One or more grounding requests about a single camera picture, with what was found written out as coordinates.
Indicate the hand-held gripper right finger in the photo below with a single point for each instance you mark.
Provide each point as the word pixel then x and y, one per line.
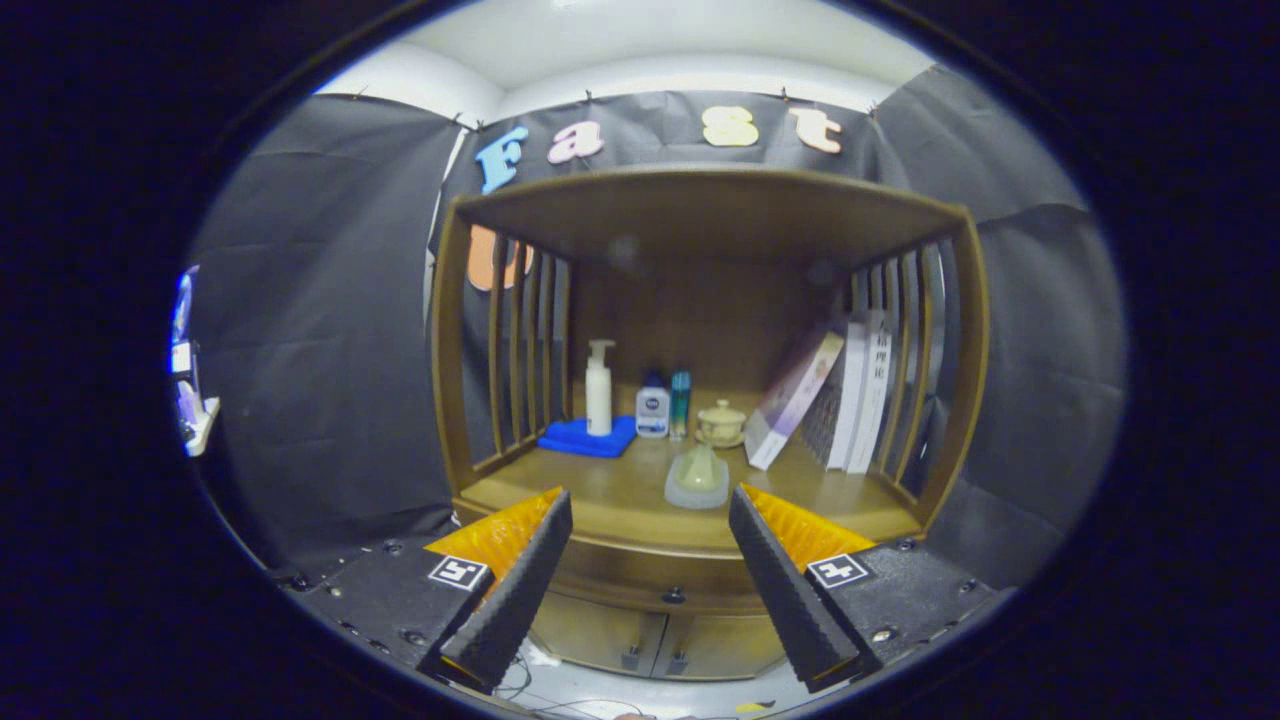
pixel 790 600

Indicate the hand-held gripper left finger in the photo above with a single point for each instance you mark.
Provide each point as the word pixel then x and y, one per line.
pixel 510 600

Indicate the wooden countertop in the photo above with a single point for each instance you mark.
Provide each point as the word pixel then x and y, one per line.
pixel 620 500

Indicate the wooden cabinet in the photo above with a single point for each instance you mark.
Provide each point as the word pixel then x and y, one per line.
pixel 700 215

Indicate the blue folded cloth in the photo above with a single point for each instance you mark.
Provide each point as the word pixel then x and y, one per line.
pixel 570 438

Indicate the dark patterned book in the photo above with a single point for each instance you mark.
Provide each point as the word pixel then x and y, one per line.
pixel 825 420

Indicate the ceramic lidded teacup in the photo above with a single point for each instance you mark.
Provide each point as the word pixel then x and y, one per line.
pixel 721 425

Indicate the white and purple book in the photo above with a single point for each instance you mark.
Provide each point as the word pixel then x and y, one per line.
pixel 790 405

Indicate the plain white book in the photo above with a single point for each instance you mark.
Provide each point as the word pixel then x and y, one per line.
pixel 848 400

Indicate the white book with black lettering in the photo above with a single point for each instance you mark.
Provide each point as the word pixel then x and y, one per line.
pixel 870 400

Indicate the white pump bottle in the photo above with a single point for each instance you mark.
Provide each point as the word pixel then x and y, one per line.
pixel 598 400

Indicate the teal slim bottle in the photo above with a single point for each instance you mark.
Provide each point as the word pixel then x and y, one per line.
pixel 680 405

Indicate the white bottle with blue cap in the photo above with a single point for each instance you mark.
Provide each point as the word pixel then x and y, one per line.
pixel 652 415

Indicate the white and blue equipment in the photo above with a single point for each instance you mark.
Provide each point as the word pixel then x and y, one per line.
pixel 195 420

